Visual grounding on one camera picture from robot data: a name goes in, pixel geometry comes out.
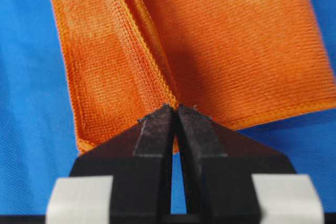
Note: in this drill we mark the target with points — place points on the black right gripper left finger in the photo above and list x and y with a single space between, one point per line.
124 180

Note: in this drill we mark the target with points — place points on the orange towel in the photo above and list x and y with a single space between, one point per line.
242 62

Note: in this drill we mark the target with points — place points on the blue table cloth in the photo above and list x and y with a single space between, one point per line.
37 133

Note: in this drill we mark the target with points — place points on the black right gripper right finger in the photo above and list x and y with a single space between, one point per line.
234 179

